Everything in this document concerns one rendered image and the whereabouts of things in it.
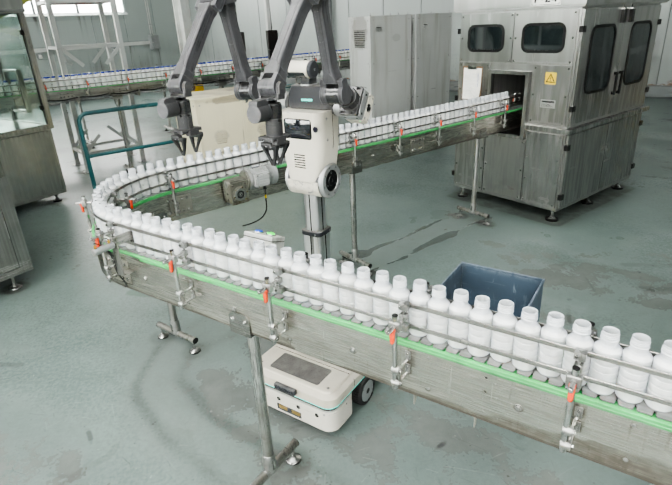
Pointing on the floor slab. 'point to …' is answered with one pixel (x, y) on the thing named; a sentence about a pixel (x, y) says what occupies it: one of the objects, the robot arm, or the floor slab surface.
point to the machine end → (559, 89)
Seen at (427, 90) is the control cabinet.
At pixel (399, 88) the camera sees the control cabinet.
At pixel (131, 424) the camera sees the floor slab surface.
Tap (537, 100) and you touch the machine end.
